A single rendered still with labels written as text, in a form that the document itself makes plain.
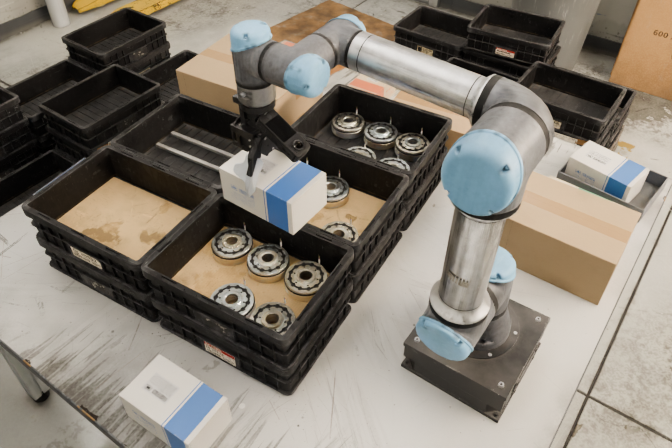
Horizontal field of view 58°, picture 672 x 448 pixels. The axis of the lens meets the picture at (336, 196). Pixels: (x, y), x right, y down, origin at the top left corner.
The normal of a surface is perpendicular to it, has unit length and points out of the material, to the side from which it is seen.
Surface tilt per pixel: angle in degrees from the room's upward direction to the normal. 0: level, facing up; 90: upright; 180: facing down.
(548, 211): 0
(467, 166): 84
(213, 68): 0
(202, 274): 0
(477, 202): 84
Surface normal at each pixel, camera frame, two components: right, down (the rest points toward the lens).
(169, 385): 0.00, -0.74
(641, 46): -0.54, 0.35
